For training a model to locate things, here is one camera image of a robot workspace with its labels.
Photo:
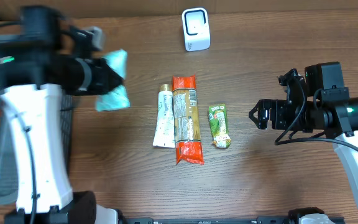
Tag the red orange pasta packet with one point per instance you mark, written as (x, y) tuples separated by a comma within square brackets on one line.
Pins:
[(186, 120)]

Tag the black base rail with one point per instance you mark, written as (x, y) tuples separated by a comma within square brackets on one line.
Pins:
[(295, 216)]

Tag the white tube gold cap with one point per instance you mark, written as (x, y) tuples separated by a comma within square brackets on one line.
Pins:
[(164, 132)]

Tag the green tea packet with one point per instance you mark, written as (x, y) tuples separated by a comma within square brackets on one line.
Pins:
[(217, 116)]

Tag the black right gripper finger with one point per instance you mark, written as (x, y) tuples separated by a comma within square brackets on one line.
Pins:
[(263, 106), (260, 121)]

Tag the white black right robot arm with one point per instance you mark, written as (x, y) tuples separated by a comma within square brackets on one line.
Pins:
[(318, 108)]

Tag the brown cardboard backboard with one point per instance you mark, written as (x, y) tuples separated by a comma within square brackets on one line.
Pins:
[(126, 8)]

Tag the teal snack packet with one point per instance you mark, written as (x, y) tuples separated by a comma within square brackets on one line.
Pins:
[(117, 98)]

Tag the white barcode scanner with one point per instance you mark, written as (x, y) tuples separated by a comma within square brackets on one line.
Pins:
[(196, 30)]

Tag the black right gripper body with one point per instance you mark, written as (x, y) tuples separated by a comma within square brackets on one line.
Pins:
[(272, 114)]

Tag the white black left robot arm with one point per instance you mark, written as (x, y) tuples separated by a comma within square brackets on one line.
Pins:
[(37, 67)]

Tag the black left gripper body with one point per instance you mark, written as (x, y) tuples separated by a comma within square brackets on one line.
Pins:
[(97, 76)]

